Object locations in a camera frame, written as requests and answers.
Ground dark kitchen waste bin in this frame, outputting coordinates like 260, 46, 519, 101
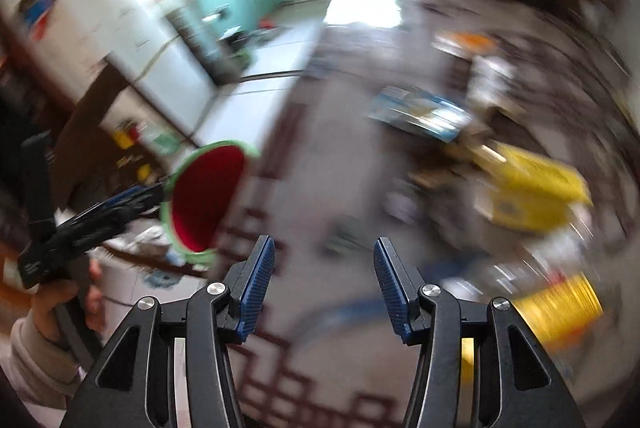
215, 28, 255, 85

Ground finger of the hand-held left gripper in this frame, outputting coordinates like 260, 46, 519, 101
99, 182, 167, 230

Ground floral glossy table cover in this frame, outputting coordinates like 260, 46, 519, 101
215, 0, 640, 428

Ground yellow striped packet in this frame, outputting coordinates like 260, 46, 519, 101
514, 273, 604, 350

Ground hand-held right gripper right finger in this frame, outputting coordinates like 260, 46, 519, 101
373, 236, 586, 428

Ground white refrigerator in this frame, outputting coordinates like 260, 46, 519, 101
50, 0, 218, 136

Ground blue printed packet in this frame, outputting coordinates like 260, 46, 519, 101
367, 85, 474, 144

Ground white packet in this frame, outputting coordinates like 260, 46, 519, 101
469, 54, 522, 110

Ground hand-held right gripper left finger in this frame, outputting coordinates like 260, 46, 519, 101
60, 234, 277, 428

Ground person's left hand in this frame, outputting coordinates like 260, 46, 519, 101
30, 258, 107, 344

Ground red bin with green rim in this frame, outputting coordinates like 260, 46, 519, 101
160, 140, 261, 266

